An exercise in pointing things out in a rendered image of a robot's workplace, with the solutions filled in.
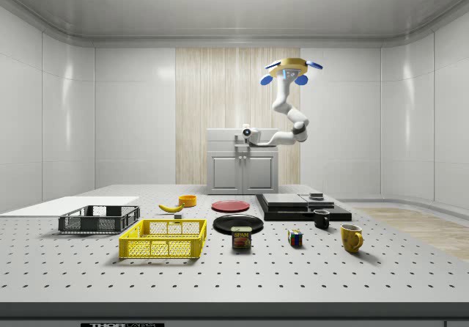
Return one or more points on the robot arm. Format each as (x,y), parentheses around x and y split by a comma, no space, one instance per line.
(283,98)

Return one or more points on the white cabinet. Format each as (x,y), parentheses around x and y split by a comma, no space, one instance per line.
(223,173)

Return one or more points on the red plate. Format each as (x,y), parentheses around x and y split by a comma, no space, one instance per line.
(231,206)

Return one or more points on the yellow bowl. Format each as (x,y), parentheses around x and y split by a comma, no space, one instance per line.
(187,202)

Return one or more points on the black plate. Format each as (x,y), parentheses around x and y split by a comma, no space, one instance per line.
(227,222)

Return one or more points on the black stove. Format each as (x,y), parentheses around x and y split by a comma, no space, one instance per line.
(293,209)

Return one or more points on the banana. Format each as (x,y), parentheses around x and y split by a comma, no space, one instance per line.
(171,208)

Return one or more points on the flat-sided can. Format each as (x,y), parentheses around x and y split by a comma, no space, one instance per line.
(241,238)

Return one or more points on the drone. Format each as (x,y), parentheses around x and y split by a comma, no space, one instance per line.
(289,63)

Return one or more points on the puzzle cube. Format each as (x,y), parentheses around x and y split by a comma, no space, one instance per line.
(295,238)

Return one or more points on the black mug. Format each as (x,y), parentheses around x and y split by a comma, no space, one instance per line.
(321,220)

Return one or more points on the yellow basket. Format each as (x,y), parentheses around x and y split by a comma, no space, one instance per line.
(157,248)

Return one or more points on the yellow mug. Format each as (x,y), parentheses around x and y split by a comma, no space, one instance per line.
(350,239)

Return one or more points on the dark grey basket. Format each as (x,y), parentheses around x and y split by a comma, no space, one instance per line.
(91,224)

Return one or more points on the white board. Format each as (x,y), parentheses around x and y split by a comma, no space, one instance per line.
(73,204)

